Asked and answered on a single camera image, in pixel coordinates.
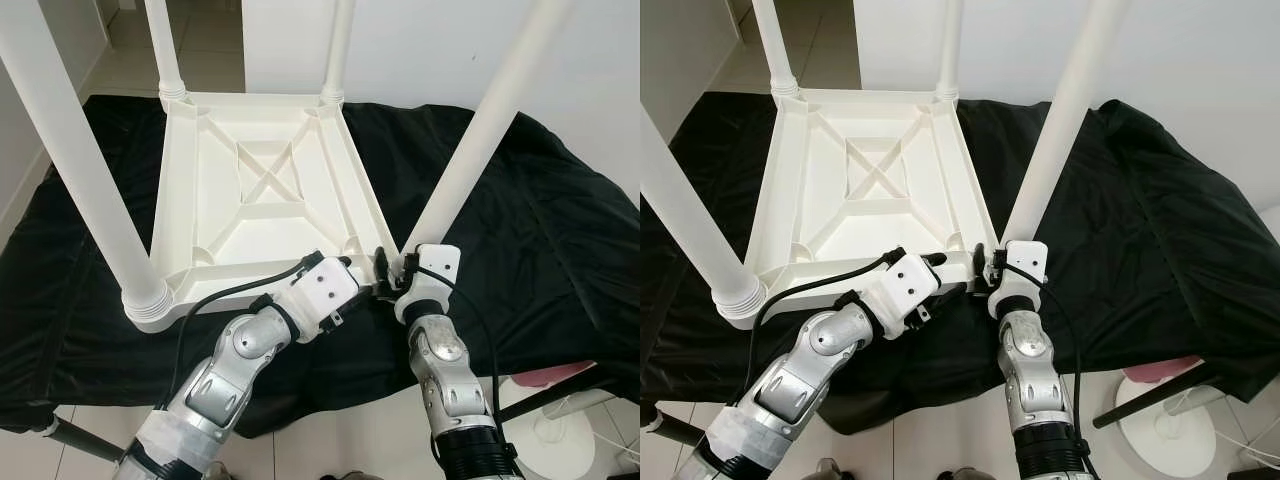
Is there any white plastic table top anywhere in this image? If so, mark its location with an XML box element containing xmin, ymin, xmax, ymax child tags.
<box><xmin>725</xmin><ymin>88</ymin><xmax>1001</xmax><ymax>331</ymax></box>
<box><xmin>125</xmin><ymin>90</ymin><xmax>401</xmax><ymax>333</ymax></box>

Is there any white plastic table leg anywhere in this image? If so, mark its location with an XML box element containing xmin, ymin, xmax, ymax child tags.
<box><xmin>145</xmin><ymin>0</ymin><xmax>188</xmax><ymax>101</ymax></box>
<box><xmin>400</xmin><ymin>0</ymin><xmax>576</xmax><ymax>263</ymax></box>
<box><xmin>750</xmin><ymin>0</ymin><xmax>799</xmax><ymax>99</ymax></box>
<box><xmin>0</xmin><ymin>0</ymin><xmax>176</xmax><ymax>323</ymax></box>
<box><xmin>935</xmin><ymin>0</ymin><xmax>966</xmax><ymax>101</ymax></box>
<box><xmin>320</xmin><ymin>0</ymin><xmax>358</xmax><ymax>106</ymax></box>
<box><xmin>640</xmin><ymin>105</ymin><xmax>766</xmax><ymax>321</ymax></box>
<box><xmin>1003</xmin><ymin>0</ymin><xmax>1131</xmax><ymax>246</ymax></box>

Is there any black cloth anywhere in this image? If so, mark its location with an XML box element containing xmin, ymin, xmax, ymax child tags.
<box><xmin>0</xmin><ymin>95</ymin><xmax>640</xmax><ymax>439</ymax></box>
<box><xmin>640</xmin><ymin>92</ymin><xmax>1280</xmax><ymax>436</ymax></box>

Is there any pink plastic seat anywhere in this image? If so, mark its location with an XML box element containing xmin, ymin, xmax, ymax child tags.
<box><xmin>520</xmin><ymin>362</ymin><xmax>591</xmax><ymax>389</ymax></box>
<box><xmin>1125</xmin><ymin>357</ymin><xmax>1201</xmax><ymax>384</ymax></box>

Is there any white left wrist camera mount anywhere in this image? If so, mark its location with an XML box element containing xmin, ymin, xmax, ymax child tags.
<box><xmin>275</xmin><ymin>250</ymin><xmax>361</xmax><ymax>343</ymax></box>
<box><xmin>860</xmin><ymin>250</ymin><xmax>941</xmax><ymax>336</ymax></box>

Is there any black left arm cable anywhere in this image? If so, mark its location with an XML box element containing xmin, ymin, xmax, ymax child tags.
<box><xmin>175</xmin><ymin>252</ymin><xmax>321</xmax><ymax>401</ymax></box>
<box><xmin>745</xmin><ymin>248</ymin><xmax>906</xmax><ymax>401</ymax></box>

